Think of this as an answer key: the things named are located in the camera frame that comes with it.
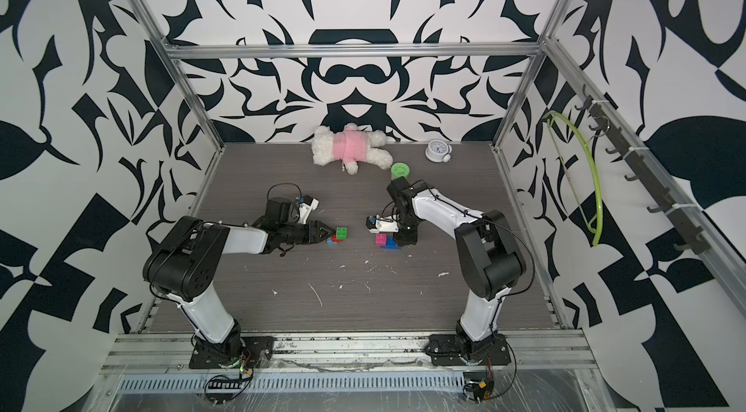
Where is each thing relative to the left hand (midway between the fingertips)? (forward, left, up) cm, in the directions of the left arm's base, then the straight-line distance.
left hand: (329, 228), depth 94 cm
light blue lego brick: (-5, 0, -1) cm, 5 cm away
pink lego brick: (-5, -16, +1) cm, 17 cm away
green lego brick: (-3, -4, +3) cm, 6 cm away
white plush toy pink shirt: (+30, -7, +7) cm, 31 cm away
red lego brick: (-4, -2, +1) cm, 5 cm away
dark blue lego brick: (-6, -19, -1) cm, 20 cm away
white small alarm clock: (+32, -41, +1) cm, 52 cm away
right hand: (-1, -23, +1) cm, 23 cm away
